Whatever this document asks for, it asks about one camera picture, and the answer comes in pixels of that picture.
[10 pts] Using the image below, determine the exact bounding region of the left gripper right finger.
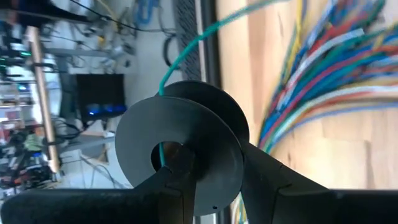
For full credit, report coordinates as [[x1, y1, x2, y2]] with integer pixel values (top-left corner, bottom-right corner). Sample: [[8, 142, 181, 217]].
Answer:
[[241, 141, 398, 224]]

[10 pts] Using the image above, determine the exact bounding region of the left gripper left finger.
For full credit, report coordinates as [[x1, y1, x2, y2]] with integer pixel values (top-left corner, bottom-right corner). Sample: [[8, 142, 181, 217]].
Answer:
[[0, 166, 197, 224]]

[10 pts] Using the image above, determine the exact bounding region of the black spool white label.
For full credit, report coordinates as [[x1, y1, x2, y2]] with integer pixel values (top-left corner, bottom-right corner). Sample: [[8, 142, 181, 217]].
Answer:
[[114, 80, 250, 217]]

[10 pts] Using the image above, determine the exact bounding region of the green cord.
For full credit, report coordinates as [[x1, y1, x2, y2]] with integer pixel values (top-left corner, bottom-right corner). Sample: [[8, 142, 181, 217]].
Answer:
[[157, 0, 282, 169]]

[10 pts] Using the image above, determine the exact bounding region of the black computer tower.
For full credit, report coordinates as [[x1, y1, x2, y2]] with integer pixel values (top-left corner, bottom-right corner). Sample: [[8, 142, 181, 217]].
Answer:
[[76, 73, 127, 121]]

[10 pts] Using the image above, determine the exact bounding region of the wooden distant workbench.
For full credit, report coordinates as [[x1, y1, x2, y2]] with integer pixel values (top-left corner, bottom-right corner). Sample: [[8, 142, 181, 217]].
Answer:
[[26, 26, 62, 175]]

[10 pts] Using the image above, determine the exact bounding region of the multicolour wire bundle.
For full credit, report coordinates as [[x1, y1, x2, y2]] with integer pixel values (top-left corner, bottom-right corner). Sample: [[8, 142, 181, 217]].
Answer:
[[231, 0, 398, 224]]

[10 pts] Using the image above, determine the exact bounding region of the black coiled floor cable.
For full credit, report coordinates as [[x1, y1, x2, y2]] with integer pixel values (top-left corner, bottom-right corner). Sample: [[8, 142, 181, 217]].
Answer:
[[163, 35, 180, 70]]

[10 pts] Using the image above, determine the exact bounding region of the black power adapter cable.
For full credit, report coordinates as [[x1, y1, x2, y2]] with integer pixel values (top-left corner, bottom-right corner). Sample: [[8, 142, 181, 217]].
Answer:
[[70, 0, 175, 34]]

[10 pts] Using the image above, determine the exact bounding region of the blue coiled cable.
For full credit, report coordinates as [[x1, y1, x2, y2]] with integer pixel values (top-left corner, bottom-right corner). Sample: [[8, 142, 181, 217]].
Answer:
[[136, 0, 160, 26]]

